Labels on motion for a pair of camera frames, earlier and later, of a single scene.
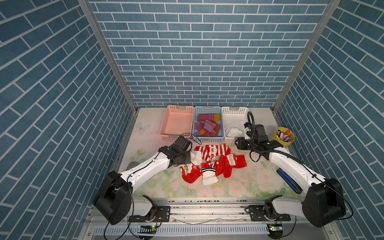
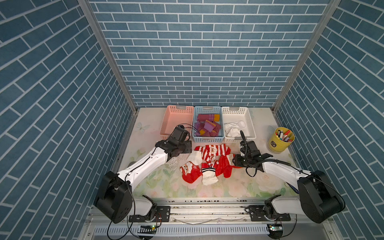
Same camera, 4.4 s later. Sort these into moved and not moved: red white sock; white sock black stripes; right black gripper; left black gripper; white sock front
Moved: right black gripper; left black gripper
Not moved: red white sock; white sock black stripes; white sock front
